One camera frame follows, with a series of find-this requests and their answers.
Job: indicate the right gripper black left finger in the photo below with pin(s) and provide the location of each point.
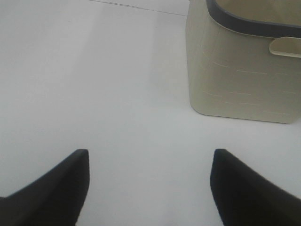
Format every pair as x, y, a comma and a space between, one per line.
54, 199

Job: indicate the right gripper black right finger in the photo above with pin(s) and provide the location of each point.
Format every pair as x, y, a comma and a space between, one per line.
245, 198

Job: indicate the beige basket with grey rim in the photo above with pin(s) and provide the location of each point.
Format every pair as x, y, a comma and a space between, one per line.
244, 58

